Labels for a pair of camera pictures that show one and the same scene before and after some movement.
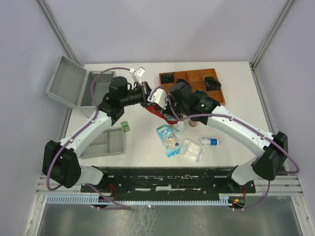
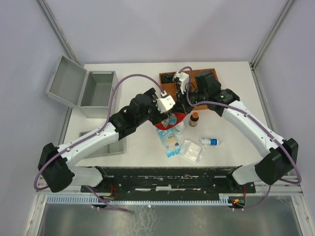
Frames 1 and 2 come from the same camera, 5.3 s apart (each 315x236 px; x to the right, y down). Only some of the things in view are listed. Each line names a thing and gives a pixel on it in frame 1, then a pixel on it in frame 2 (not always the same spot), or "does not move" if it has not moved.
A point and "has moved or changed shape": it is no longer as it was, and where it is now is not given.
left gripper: x=145 y=90 -> x=158 y=117
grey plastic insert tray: x=110 y=142 does not move
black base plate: x=168 y=182 does not move
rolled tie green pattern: x=167 y=78 does not move
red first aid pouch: x=168 y=118 has moved or changed shape
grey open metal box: x=71 y=84 does not move
